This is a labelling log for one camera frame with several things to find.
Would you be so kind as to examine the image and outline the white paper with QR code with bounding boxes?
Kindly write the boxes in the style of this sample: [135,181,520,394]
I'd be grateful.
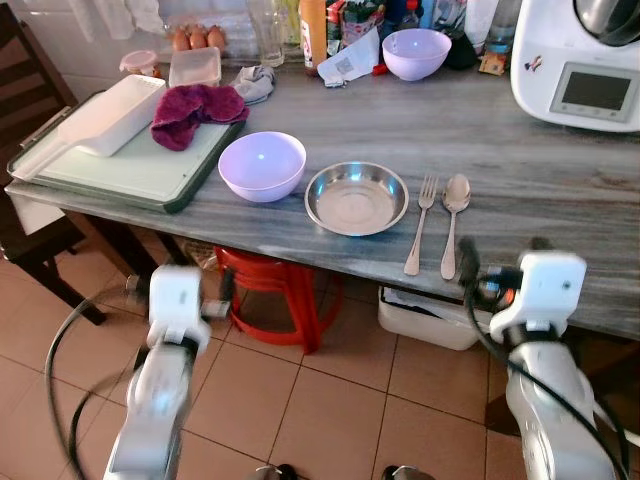
[316,28,383,89]

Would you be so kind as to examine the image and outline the clear plastic food container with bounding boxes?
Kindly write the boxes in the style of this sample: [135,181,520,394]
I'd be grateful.
[167,47,224,89]

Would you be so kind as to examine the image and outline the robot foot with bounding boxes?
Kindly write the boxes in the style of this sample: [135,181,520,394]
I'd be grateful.
[383,464,433,480]
[252,464,298,480]

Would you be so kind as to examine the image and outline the stainless steel plate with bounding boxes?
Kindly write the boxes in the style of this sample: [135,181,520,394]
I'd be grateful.
[304,161,411,238]

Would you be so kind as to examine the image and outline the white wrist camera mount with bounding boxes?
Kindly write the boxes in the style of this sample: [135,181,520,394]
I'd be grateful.
[147,265,213,351]
[489,251,589,342]

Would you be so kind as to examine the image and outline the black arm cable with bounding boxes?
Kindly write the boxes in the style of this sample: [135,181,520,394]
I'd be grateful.
[463,285,631,480]
[44,288,153,479]

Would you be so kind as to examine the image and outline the white rectangular dish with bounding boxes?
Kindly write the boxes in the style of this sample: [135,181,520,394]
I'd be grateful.
[56,74,168,159]

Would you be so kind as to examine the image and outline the clear water bottle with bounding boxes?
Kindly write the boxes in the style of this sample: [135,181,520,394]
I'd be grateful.
[486,0,523,57]

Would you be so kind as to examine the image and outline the green food packet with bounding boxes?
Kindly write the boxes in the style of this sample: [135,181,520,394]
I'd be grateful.
[328,0,387,57]

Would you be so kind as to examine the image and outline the black cloth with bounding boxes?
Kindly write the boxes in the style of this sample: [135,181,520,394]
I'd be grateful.
[444,36,480,72]

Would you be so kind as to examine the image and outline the orange bottle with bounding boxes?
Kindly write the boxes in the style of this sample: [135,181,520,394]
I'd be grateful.
[298,0,329,75]

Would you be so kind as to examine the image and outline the red plastic stool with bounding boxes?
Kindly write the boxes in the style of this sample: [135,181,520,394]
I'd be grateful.
[214,245,342,357]

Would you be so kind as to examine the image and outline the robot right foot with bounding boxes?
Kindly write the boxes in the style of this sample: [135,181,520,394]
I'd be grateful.
[383,464,433,480]

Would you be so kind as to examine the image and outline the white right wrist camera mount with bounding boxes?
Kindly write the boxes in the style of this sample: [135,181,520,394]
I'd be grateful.
[489,251,589,342]

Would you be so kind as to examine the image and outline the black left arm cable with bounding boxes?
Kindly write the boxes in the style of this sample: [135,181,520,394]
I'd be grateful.
[44,288,153,479]

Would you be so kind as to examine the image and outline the dark wooden chair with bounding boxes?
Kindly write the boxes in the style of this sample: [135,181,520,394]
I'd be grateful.
[0,4,113,327]

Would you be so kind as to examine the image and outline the white plastic box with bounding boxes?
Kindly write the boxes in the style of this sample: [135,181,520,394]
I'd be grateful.
[377,286,493,352]

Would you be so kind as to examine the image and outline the small pink lidded container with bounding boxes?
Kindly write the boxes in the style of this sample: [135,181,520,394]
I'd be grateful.
[118,50,162,80]

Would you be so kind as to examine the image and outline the grey crumpled cloth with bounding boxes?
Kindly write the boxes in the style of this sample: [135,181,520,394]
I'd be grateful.
[231,65,278,106]

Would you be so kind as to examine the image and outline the steel fork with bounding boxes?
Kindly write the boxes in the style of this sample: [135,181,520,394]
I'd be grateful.
[403,176,440,278]

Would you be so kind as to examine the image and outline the pale green tray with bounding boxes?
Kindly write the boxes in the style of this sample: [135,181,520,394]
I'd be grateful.
[4,88,250,215]

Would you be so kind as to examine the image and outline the steel spoon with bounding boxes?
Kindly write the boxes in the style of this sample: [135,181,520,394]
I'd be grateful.
[440,174,473,282]

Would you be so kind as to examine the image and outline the lavender plastic bowl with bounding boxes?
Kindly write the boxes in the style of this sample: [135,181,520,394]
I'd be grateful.
[218,131,308,204]
[382,28,454,83]

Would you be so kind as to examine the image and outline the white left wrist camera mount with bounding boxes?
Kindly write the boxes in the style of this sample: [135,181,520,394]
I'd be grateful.
[147,265,213,351]

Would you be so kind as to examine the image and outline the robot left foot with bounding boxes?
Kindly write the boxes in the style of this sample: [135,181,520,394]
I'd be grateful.
[252,464,298,480]

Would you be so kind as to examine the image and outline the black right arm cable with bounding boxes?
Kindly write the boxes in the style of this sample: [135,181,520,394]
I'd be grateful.
[463,285,631,480]

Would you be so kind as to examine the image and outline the clear drinking glass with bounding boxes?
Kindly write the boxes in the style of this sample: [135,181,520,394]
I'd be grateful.
[247,0,287,68]

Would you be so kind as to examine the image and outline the white kitchen appliance with screen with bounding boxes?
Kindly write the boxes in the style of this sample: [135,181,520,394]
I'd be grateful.
[509,0,640,134]

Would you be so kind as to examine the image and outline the magenta towel cloth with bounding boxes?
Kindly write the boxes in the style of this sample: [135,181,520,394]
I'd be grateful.
[150,84,250,153]

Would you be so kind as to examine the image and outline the small brown packet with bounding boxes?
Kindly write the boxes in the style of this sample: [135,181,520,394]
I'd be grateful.
[477,51,509,77]

